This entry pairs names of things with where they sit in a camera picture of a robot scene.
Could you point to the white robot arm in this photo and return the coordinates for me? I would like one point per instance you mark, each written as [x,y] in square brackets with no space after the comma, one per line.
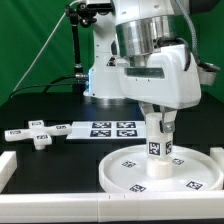
[146,50]

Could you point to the white round table top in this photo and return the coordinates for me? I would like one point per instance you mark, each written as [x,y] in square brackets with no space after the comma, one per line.
[131,169]

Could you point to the white front fence bar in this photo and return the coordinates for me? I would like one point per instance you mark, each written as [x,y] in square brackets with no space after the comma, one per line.
[106,207]

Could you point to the white left fence block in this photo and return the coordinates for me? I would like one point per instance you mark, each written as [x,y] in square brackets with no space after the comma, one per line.
[8,165]

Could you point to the white fence block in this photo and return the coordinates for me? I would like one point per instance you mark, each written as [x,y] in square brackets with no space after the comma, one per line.
[217,154]
[8,165]

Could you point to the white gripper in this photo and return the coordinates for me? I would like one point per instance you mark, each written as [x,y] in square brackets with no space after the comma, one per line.
[163,81]

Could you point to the white marker plate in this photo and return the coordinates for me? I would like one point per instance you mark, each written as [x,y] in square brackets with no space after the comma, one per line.
[107,130]

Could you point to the white cross-shaped table base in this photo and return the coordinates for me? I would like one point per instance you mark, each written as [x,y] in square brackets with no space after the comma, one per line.
[39,133]

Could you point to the white right fence block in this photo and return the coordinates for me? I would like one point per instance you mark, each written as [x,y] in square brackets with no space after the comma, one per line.
[217,154]

